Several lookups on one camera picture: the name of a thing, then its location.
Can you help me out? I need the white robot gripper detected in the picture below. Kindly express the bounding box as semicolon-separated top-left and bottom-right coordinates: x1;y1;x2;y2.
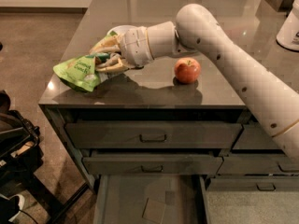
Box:
90;26;153;73

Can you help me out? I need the green rice chip bag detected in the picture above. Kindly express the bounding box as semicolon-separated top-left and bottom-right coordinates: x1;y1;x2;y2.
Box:
52;30;125;93

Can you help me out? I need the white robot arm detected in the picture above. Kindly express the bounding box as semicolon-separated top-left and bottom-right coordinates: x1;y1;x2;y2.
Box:
90;4;299;161

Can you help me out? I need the top left grey drawer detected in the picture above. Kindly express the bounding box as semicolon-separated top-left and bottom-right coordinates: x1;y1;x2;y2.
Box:
65;121;242;148

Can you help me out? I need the grey drawer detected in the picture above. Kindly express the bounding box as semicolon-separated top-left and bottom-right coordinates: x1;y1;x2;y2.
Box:
82;152;222;175
233;123;278;150
65;121;242;148
218;154;299;175
207;176;299;192

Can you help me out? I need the grey kitchen counter cabinet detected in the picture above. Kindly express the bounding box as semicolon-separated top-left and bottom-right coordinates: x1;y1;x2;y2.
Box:
39;0;298;187

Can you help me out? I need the middle left grey drawer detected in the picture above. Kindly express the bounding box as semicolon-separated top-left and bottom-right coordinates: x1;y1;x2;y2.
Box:
82;152;222;175

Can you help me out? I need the bottom left open drawer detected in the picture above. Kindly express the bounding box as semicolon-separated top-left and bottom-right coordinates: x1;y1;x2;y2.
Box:
93;175;211;224

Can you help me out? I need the top right grey drawer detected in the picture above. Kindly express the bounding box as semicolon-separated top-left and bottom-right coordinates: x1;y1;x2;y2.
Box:
233;123;278;150

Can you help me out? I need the middle right grey drawer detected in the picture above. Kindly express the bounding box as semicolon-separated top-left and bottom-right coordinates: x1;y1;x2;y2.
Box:
218;154;299;175

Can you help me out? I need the bottom right grey drawer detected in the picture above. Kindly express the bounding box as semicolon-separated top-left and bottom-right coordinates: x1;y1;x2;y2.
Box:
207;176;299;192

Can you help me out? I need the white ceramic bowl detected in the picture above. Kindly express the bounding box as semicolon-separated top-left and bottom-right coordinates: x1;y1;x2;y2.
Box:
107;25;135;36

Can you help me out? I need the red apple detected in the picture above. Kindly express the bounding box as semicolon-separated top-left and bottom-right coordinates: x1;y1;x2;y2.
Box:
174;57;201;84

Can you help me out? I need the black equipment cart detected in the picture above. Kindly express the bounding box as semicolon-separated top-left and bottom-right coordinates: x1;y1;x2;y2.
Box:
0;91;88;224

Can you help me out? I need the small square paper card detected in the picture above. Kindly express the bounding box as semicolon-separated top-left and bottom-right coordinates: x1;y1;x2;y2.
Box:
142;199;166;224

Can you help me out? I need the white plastic jug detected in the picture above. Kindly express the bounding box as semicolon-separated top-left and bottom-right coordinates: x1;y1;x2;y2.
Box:
277;0;299;51

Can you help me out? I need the black and white shoe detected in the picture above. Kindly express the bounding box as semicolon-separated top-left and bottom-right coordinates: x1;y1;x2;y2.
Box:
0;194;25;224

